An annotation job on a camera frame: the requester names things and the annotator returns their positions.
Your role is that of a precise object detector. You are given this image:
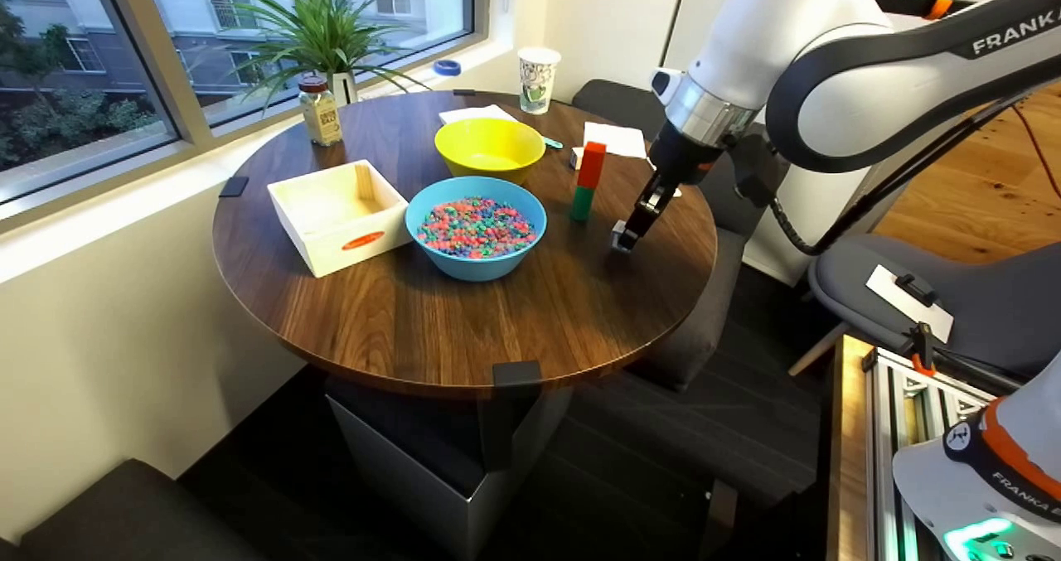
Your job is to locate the blue bowl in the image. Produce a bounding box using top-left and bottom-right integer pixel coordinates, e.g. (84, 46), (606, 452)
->
(405, 176), (548, 283)

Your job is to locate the dark grey upholstered chair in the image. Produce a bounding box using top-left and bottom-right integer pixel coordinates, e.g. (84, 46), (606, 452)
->
(571, 79), (776, 393)

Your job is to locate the white wooden box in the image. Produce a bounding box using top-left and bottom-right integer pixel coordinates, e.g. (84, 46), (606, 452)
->
(267, 159), (412, 278)

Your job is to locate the potted green plant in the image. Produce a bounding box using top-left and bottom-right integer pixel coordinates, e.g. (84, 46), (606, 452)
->
(222, 0), (432, 108)

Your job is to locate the black ottoman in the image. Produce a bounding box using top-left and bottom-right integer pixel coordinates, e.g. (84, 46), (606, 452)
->
(0, 458), (251, 561)

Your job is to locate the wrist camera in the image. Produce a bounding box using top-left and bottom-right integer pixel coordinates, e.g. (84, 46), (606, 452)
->
(733, 133), (785, 207)

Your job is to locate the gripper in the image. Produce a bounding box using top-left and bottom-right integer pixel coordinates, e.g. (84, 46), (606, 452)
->
(611, 122), (729, 254)

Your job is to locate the paper cup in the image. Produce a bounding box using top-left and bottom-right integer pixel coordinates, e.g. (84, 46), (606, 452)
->
(517, 46), (562, 115)

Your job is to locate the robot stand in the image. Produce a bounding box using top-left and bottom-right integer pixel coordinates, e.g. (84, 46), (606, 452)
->
(829, 333), (1061, 561)

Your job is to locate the black binder clip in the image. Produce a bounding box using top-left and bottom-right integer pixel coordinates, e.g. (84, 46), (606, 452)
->
(894, 273), (939, 307)

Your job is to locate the yellow bowl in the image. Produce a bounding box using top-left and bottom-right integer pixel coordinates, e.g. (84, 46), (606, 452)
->
(434, 118), (547, 186)

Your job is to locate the row of windows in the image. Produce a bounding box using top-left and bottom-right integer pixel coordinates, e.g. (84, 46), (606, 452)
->
(0, 0), (492, 214)

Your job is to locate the heap of coloured beads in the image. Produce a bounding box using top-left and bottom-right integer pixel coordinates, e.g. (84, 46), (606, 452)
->
(417, 197), (538, 258)

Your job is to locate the orange block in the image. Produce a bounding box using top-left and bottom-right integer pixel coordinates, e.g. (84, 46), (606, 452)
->
(577, 141), (608, 191)

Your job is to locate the orange black clamp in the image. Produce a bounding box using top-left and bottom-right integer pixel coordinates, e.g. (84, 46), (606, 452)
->
(905, 322), (939, 377)

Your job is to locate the light grey chair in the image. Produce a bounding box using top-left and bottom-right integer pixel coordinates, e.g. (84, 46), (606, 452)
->
(787, 233), (1061, 381)

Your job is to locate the white napkin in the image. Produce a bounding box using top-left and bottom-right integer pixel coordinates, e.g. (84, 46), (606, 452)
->
(583, 121), (648, 161)
(438, 104), (520, 126)

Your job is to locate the spice jar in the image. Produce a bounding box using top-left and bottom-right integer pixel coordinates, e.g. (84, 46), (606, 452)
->
(298, 75), (344, 148)

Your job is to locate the white paper sheet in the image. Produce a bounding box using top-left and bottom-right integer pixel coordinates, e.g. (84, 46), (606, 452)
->
(865, 264), (956, 344)

